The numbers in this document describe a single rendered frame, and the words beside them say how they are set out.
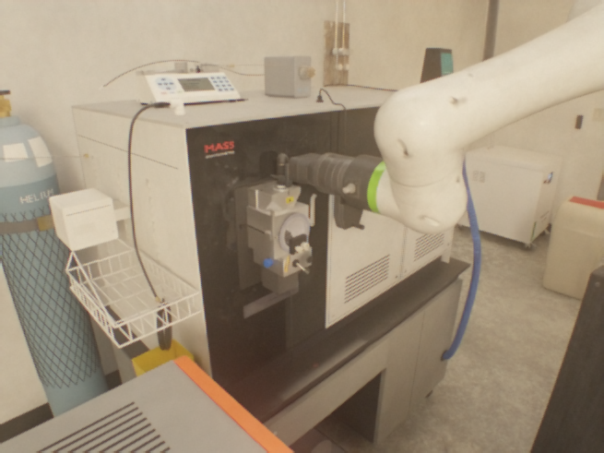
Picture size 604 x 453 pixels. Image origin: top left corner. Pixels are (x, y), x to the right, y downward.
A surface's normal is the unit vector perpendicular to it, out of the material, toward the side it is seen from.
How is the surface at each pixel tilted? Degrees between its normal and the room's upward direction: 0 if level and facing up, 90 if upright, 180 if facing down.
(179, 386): 0
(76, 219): 90
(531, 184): 90
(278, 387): 0
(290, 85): 90
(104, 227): 90
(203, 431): 0
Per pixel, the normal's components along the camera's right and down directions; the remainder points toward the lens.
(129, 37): 0.70, 0.26
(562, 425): -0.84, 0.20
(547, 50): -0.27, -0.34
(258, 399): 0.00, -0.93
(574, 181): -0.71, 0.26
